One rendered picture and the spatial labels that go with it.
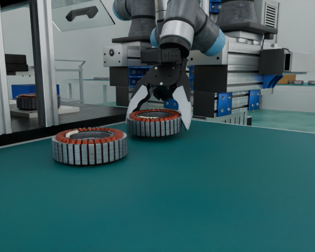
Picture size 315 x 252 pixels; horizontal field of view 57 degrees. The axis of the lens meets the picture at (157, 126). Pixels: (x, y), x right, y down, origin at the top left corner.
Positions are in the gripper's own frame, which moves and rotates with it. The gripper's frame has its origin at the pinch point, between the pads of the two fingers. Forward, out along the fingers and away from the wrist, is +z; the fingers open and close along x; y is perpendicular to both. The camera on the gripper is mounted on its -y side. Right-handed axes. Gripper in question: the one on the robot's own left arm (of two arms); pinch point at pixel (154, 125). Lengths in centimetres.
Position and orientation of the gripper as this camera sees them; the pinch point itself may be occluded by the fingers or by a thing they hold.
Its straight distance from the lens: 59.1
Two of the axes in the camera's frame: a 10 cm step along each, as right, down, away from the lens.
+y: 3.4, 3.4, 8.8
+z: -1.9, 9.4, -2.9
